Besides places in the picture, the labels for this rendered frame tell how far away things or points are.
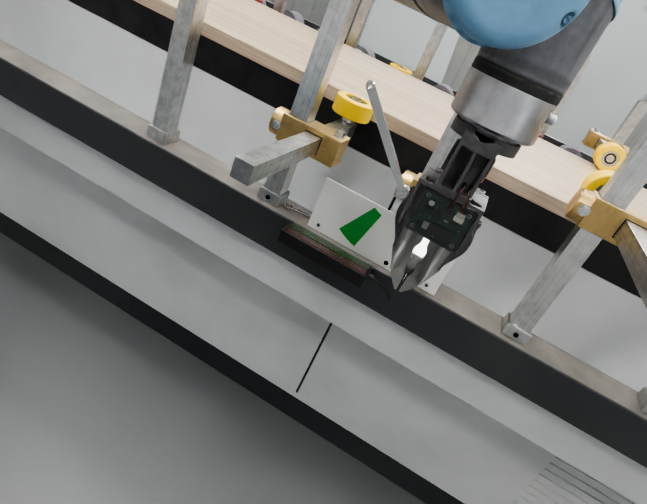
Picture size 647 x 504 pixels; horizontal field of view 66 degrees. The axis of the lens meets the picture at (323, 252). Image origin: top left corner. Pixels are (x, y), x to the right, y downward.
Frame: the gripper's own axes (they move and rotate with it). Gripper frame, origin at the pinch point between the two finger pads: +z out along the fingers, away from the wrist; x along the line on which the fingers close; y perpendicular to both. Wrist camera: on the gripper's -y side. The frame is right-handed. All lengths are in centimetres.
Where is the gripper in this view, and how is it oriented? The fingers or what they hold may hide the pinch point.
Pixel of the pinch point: (403, 278)
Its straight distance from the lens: 61.5
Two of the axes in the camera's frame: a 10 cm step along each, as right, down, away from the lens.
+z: -3.7, 8.1, 4.5
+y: -3.6, 3.2, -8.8
